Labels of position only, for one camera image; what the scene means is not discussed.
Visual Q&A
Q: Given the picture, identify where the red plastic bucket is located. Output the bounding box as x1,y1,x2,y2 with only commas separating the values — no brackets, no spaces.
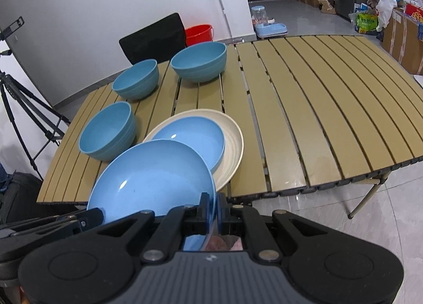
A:
184,24,214,47

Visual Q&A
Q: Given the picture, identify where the green pet food bag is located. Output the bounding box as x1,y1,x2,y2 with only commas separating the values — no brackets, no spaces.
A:
355,10,379,34

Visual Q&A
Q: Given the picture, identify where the black suitcase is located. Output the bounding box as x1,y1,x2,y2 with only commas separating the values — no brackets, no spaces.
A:
0,172,45,225

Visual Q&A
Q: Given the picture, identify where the light blue shallow plate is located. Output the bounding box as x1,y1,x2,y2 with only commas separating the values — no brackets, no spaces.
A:
152,116,226,174
86,139,218,252

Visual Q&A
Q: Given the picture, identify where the white pole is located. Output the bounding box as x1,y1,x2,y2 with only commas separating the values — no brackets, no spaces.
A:
207,0,232,40

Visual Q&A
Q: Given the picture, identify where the white plastic bag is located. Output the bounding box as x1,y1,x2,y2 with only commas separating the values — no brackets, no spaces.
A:
376,0,398,32

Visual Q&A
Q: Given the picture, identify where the black chair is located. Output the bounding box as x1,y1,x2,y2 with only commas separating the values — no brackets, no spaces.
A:
119,12,187,65

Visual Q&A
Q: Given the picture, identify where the red gift box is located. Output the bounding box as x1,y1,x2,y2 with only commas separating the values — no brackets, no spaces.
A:
406,2,423,24

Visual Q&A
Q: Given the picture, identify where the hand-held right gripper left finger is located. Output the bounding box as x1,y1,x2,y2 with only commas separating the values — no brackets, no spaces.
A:
96,192,217,263

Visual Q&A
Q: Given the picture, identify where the large taped cardboard box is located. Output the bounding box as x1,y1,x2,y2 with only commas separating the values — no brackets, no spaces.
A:
381,7,423,75

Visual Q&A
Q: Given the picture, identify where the blue pet water dispenser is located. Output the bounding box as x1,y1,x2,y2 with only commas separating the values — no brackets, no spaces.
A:
251,5,288,38

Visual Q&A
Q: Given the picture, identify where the black camera tripod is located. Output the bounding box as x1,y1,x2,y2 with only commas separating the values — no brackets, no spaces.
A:
0,49,71,181

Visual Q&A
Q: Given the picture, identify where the blue deep bowl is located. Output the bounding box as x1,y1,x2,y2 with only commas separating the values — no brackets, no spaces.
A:
78,101,137,161
170,42,227,82
112,59,160,100

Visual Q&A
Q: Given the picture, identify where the brown cardboard figure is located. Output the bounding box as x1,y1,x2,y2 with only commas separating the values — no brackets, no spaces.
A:
318,0,337,14

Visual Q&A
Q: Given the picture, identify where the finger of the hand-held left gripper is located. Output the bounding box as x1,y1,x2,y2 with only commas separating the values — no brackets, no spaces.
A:
0,220,83,249
49,208,107,230

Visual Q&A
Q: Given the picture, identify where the cream round plate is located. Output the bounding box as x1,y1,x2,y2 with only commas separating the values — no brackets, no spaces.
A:
143,109,244,192

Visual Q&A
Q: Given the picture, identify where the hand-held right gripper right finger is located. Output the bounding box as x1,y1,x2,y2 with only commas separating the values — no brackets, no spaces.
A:
216,192,331,263

